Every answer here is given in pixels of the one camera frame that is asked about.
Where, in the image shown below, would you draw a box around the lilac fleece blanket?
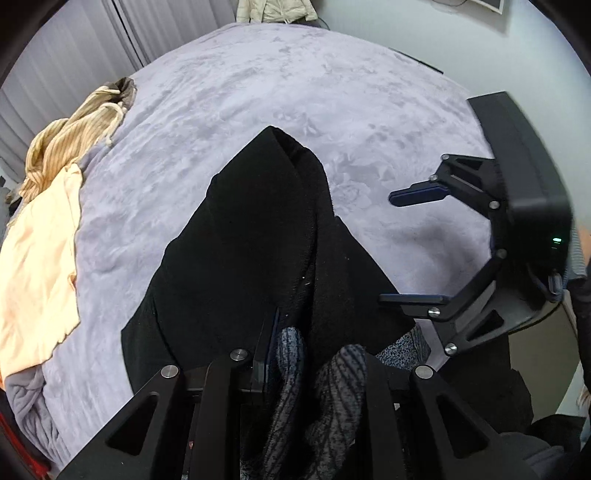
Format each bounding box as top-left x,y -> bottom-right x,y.
4,23 -> 499,464

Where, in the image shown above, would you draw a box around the olive grey garment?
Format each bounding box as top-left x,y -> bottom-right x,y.
102,77 -> 138,108

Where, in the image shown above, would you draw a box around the beige striped garment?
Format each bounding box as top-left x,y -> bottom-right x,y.
18,85 -> 125,204

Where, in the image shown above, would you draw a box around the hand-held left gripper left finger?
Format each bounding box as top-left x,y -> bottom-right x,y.
58,308 -> 281,480

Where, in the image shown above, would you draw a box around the grey curtains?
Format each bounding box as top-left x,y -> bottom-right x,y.
0,0 -> 238,181

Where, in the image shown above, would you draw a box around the person's right forearm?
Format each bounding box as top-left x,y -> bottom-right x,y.
561,224 -> 591,342

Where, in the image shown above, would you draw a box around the cream puffer jacket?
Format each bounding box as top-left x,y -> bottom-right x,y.
236,0 -> 319,24

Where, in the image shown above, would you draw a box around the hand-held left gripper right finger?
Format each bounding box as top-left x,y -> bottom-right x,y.
365,360 -> 539,480

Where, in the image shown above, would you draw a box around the black pants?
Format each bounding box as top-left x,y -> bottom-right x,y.
121,126 -> 534,480

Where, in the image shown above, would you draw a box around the red object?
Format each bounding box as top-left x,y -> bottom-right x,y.
0,413 -> 49,476

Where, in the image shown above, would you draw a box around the peach shirt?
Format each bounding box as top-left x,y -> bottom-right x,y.
0,164 -> 84,381

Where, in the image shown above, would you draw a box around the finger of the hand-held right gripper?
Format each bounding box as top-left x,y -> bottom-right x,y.
379,250 -> 511,357
389,154 -> 506,223

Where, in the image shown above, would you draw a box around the person's dark clothing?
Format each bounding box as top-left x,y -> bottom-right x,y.
524,413 -> 591,480

